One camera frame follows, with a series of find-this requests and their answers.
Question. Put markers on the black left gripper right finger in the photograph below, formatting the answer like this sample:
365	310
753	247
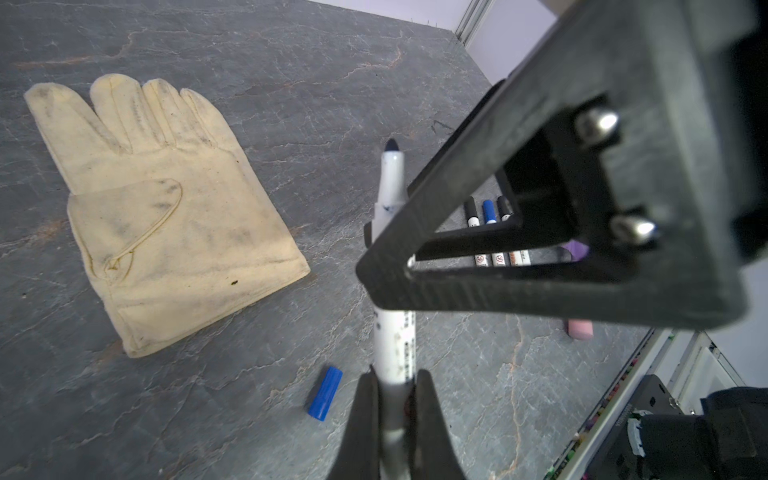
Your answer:
432	455

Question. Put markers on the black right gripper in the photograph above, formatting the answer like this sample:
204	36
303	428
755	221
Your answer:
747	166

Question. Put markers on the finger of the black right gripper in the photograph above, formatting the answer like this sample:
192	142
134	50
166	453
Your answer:
634	97
530	179

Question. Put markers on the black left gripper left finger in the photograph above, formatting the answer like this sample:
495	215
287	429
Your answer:
358	454

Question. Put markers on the beige work glove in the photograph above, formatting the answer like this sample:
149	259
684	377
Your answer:
175	230

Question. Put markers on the aluminium cage frame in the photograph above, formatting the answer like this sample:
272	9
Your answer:
471	20

